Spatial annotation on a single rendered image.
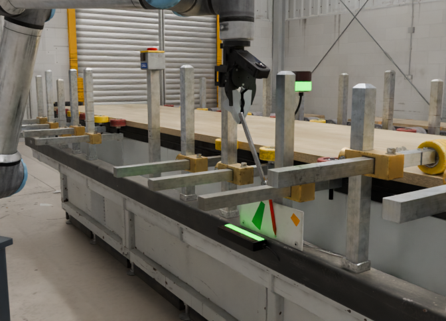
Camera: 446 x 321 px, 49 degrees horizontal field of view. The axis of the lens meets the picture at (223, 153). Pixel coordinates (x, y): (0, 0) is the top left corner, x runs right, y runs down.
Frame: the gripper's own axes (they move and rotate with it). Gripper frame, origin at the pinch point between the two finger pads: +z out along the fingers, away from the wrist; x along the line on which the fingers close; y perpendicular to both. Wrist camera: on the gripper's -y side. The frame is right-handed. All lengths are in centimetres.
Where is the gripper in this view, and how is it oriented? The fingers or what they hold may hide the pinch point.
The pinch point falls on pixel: (241, 119)
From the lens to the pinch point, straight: 127.5
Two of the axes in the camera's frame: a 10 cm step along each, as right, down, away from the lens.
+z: 0.0, 9.9, 1.6
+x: -8.3, 0.9, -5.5
